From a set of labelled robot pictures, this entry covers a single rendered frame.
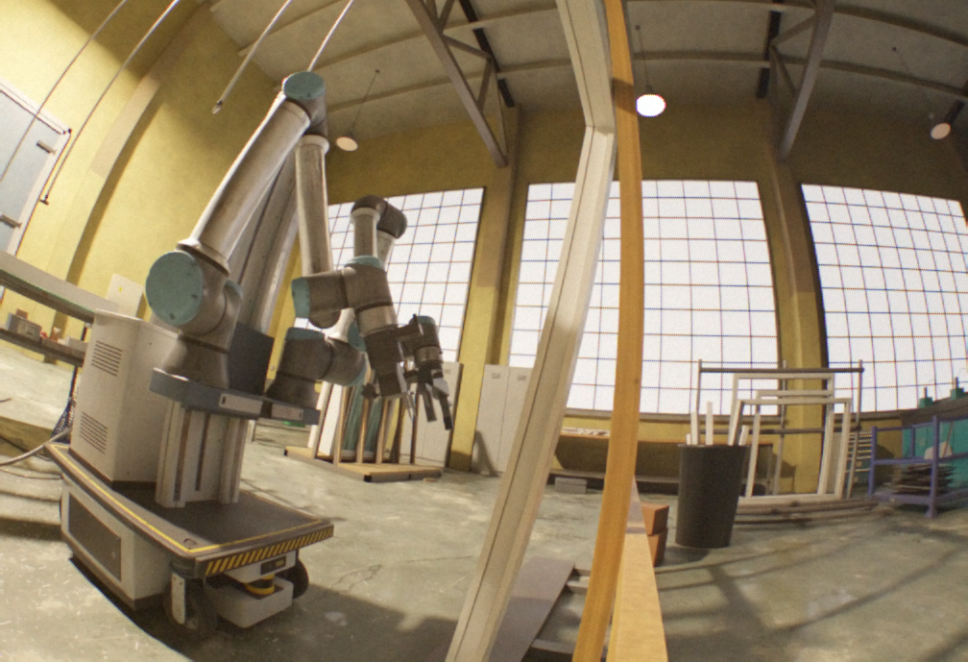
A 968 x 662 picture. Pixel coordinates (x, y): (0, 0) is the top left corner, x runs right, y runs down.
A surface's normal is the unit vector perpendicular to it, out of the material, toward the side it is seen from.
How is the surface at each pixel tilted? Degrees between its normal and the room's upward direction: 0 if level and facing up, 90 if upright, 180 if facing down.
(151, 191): 90
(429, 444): 90
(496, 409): 90
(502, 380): 90
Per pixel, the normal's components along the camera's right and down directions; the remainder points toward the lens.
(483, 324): -0.33, -0.34
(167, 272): 0.24, -0.19
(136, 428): 0.98, 0.08
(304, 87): 0.30, -0.38
